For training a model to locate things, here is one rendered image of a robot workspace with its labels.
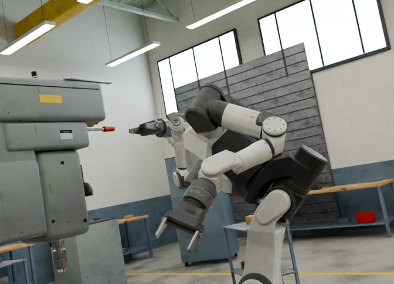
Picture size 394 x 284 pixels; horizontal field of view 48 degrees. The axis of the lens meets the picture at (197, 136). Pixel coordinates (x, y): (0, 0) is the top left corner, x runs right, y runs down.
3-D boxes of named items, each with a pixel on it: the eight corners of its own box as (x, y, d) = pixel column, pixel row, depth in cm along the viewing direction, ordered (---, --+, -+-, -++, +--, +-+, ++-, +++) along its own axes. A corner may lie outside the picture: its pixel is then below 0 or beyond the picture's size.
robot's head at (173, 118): (189, 134, 184) (180, 120, 187) (186, 123, 176) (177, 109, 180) (175, 141, 182) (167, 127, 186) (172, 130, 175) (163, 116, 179)
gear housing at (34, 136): (55, 156, 186) (53, 133, 187) (91, 146, 171) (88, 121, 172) (-26, 163, 160) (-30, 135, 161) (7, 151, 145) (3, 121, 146)
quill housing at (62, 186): (62, 235, 179) (51, 156, 182) (94, 232, 166) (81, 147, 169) (17, 246, 164) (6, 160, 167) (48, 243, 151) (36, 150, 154)
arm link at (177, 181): (202, 187, 227) (214, 177, 207) (179, 195, 223) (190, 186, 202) (193, 166, 230) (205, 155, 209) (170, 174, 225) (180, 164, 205)
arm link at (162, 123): (136, 121, 204) (155, 121, 213) (139, 142, 203) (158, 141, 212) (155, 115, 196) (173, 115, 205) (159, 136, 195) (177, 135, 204)
